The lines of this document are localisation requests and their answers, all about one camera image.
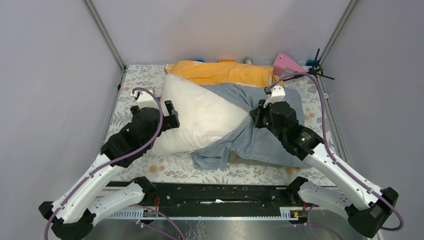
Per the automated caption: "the white pillow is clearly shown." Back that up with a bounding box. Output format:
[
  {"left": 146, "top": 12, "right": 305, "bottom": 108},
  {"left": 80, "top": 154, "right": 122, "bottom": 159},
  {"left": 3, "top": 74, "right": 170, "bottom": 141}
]
[{"left": 151, "top": 74, "right": 249, "bottom": 156}]

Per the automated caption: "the grey blue pillowcase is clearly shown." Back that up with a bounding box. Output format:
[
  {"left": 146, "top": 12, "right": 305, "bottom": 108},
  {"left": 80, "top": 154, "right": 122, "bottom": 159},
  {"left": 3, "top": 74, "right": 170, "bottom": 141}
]
[{"left": 190, "top": 83, "right": 311, "bottom": 170}]

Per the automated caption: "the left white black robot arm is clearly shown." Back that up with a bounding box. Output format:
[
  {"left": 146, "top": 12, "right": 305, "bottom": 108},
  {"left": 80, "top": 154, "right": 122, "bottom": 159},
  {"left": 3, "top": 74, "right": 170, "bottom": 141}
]
[{"left": 38, "top": 100, "right": 180, "bottom": 240}]

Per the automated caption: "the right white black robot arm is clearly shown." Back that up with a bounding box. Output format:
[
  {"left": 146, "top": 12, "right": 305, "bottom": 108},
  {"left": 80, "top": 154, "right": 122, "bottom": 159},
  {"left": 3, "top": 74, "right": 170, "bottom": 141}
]
[{"left": 249, "top": 99, "right": 399, "bottom": 238}]

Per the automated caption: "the orange printed pillow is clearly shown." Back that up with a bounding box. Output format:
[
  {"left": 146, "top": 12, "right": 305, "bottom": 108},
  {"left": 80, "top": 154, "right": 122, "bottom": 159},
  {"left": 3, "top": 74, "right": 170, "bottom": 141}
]
[{"left": 164, "top": 60, "right": 277, "bottom": 88}]

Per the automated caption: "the floral bed sheet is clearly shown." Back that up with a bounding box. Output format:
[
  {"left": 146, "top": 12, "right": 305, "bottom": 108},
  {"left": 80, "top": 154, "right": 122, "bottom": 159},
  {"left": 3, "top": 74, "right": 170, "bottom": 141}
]
[{"left": 107, "top": 64, "right": 334, "bottom": 187}]

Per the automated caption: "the black tripod stand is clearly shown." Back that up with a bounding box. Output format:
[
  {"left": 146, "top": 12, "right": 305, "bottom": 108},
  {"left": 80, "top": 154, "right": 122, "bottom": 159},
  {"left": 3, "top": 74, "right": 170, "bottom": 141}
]
[{"left": 291, "top": 48, "right": 335, "bottom": 81}]

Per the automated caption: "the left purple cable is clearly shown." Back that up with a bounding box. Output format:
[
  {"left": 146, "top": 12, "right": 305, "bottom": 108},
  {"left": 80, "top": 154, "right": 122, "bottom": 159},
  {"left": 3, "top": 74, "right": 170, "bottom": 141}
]
[{"left": 43, "top": 87, "right": 186, "bottom": 240}]

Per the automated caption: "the purple cable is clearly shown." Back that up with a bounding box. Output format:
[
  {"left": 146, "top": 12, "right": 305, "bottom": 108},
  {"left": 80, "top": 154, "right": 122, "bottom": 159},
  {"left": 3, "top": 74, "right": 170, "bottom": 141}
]
[
  {"left": 263, "top": 72, "right": 405, "bottom": 240},
  {"left": 43, "top": 87, "right": 186, "bottom": 240}
]

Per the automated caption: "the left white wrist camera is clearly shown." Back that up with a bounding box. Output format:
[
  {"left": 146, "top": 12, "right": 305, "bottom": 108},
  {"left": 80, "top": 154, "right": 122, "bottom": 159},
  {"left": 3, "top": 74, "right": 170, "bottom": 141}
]
[{"left": 130, "top": 87, "right": 159, "bottom": 109}]

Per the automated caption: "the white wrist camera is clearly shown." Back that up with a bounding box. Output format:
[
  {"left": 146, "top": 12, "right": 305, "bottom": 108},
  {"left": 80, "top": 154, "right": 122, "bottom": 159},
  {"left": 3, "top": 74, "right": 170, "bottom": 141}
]
[
  {"left": 130, "top": 87, "right": 159, "bottom": 109},
  {"left": 263, "top": 85, "right": 286, "bottom": 108}
]

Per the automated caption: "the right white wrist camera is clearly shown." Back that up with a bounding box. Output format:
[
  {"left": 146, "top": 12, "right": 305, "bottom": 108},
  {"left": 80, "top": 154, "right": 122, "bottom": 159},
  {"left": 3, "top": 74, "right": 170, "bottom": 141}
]
[{"left": 263, "top": 85, "right": 286, "bottom": 108}]

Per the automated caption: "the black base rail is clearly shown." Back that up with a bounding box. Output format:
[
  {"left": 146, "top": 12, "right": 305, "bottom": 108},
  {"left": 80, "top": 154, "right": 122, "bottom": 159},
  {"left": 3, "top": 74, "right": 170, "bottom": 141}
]
[{"left": 99, "top": 180, "right": 311, "bottom": 220}]

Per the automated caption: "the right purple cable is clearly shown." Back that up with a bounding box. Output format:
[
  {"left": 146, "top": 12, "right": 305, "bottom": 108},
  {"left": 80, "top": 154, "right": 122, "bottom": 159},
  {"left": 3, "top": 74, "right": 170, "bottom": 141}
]
[{"left": 263, "top": 72, "right": 405, "bottom": 240}]

